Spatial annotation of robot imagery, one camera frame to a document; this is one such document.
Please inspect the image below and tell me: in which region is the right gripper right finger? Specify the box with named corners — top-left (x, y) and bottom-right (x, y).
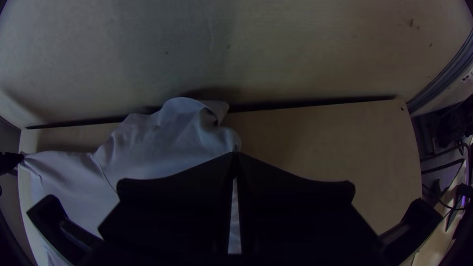
top-left (236, 152), bottom-right (385, 266)

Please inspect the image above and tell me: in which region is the light grey t-shirt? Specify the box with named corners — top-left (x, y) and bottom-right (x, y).
top-left (17, 97), bottom-right (243, 266)

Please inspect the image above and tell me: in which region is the black cable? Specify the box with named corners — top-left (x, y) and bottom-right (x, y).
top-left (421, 183), bottom-right (468, 212)

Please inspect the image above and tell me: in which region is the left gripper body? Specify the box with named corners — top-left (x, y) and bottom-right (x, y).
top-left (0, 151), bottom-right (25, 176)

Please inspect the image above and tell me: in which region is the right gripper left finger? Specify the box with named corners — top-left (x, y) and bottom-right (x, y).
top-left (88, 152), bottom-right (237, 266)

